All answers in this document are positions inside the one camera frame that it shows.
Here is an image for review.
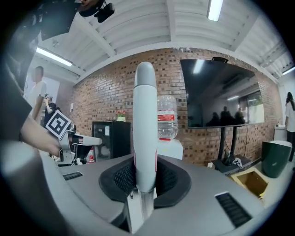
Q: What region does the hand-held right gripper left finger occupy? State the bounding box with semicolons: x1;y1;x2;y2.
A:
43;154;136;236

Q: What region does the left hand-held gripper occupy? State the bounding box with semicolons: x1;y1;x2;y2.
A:
45;110;103;163

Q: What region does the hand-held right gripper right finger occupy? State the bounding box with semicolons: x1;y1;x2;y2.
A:
138;154;266;236

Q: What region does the person's left forearm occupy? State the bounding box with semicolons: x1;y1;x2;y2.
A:
20;114;63;158

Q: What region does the white plastic bag red print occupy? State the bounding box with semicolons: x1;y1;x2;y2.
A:
87;147;96;164

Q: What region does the black glass-door fridge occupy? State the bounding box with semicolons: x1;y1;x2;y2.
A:
92;121;132;162

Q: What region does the potted flowers white pot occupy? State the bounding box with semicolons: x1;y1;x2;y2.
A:
115;109;127;123

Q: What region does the open cardboard box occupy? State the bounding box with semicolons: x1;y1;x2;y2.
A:
230;167;270;199

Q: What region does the white water dispenser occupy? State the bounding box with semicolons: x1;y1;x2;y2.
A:
157;138;184;161

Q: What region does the black television stand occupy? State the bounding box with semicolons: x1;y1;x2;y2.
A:
212;125;253;174

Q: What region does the clear water bottle red label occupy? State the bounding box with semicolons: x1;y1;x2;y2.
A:
157;94;179;142

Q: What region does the green bin white lid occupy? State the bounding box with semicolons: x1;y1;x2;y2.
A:
261;140;293;179

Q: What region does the person's black clothing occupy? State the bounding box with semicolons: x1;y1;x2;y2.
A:
0;0;80;142

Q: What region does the ceiling tube light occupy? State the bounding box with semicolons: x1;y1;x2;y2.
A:
206;0;224;22
35;47;73;67
281;66;295;76

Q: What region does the white sink cabinet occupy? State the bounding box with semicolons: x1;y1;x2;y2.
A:
273;124;288;142

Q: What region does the large black television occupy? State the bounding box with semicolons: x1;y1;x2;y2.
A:
179;59;265;130

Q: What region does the black head-worn camera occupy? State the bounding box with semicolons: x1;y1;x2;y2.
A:
79;0;115;24

